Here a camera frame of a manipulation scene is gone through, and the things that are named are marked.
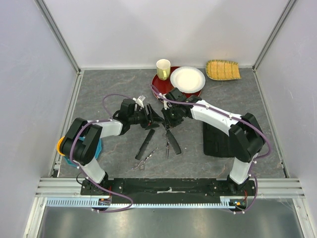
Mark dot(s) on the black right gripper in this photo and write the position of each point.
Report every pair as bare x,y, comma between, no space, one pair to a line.
170,123

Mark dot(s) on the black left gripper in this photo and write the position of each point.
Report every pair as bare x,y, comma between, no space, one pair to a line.
154,118

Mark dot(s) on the silver hair scissors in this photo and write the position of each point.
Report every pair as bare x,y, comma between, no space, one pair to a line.
141,165

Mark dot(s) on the black zip tool case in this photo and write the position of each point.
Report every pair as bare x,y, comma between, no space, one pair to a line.
215,142

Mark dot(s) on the silver thinning scissors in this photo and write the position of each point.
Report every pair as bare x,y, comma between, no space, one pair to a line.
167,145

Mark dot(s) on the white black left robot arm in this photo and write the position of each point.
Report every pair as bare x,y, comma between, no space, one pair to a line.
81,140

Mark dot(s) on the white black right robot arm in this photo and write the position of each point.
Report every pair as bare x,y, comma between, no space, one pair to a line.
244,134

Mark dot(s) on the black hair comb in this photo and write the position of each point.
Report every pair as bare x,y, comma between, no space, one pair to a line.
145,144

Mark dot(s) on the red round lacquer tray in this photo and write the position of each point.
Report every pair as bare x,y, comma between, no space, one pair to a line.
164,86

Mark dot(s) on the white paper plate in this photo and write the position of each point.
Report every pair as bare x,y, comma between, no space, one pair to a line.
187,79

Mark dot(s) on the pale yellow ceramic mug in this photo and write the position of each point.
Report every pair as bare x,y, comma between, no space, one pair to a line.
163,69

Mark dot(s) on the blue dotted plate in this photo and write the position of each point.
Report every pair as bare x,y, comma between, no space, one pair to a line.
97,154

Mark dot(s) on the yellow woven bamboo tray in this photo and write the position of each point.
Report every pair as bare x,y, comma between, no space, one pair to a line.
222,70

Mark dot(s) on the orange plastic bowl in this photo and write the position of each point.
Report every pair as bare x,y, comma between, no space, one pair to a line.
58,146

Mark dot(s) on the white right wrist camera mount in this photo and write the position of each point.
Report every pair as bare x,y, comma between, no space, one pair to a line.
166,104

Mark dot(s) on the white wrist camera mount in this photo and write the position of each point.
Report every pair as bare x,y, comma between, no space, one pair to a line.
166,104
140,101

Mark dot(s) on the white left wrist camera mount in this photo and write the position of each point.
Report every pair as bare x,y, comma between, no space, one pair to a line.
140,101

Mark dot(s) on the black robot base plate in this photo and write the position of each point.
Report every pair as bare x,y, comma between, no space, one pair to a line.
179,189

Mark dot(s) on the slotted grey cable duct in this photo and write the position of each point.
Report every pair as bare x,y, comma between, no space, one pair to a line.
98,203

